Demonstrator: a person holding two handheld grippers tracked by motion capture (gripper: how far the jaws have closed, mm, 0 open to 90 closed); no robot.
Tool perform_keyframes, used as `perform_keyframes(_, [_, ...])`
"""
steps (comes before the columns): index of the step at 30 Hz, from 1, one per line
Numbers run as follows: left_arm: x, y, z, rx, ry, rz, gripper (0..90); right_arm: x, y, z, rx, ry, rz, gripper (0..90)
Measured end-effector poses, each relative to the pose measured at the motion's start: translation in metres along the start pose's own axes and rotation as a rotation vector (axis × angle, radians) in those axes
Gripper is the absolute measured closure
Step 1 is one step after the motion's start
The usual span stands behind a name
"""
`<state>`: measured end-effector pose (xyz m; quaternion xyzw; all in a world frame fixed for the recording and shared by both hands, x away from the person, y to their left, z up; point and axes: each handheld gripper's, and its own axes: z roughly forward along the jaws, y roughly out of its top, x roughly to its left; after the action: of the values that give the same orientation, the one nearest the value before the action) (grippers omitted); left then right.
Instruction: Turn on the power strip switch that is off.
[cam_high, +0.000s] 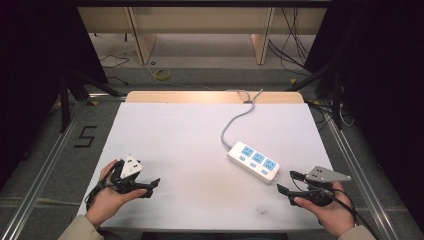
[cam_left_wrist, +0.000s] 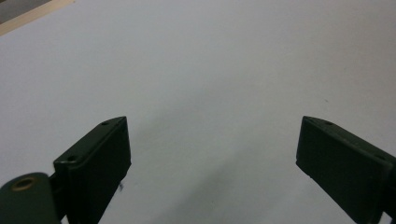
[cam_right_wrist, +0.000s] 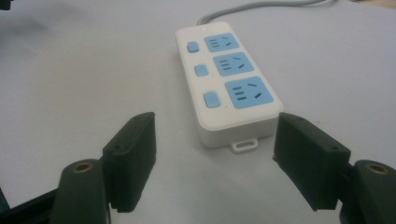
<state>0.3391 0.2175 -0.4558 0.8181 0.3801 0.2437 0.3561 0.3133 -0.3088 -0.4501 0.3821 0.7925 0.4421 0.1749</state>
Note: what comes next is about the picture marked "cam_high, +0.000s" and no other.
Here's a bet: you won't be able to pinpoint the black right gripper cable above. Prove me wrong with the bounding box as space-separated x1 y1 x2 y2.
313 186 379 240

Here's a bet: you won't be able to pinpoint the wooden desk frame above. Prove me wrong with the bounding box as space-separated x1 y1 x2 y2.
77 6 328 66

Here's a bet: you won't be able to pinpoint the person's right hand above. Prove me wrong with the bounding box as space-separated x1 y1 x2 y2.
293 181 356 238

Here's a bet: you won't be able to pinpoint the floor cables beside stand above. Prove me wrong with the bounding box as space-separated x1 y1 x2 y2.
307 99 355 132

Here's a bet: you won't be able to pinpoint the white table mat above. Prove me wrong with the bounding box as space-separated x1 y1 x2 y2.
76 101 335 232

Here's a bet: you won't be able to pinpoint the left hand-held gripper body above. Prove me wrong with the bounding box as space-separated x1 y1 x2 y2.
110 154 148 195

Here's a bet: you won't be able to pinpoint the black curtain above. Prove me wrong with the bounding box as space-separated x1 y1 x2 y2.
0 0 110 189
303 0 424 232

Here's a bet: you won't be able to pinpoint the black hanging cable bundle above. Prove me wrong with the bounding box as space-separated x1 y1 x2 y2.
267 7 312 77

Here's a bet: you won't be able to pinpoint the person's left hand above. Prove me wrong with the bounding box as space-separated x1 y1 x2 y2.
84 159 148 230

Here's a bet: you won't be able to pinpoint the black tripod stand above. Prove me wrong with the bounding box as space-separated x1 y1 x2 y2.
58 70 124 134
285 62 345 131

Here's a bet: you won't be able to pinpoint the aluminium floor rail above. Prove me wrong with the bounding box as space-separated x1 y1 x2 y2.
323 114 402 240
0 99 88 240

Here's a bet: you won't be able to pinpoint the white floor cable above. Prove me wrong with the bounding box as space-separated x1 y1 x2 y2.
145 63 215 92

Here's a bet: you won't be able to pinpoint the white power strip blue sockets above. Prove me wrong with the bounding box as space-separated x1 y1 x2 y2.
226 140 281 185

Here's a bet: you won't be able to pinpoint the grey power strip cable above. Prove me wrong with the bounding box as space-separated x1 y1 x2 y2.
220 88 265 150

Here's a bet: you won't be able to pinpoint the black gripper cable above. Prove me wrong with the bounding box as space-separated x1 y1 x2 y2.
313 186 379 240
85 160 120 212

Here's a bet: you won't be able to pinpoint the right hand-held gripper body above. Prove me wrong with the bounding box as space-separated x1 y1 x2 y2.
299 165 352 208

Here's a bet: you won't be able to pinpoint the yellow tape roll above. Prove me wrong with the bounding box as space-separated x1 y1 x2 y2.
153 68 172 82

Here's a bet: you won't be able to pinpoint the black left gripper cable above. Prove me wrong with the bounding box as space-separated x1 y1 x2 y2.
85 160 120 212

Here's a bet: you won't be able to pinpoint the black floor cable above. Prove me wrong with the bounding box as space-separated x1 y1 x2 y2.
98 54 131 86

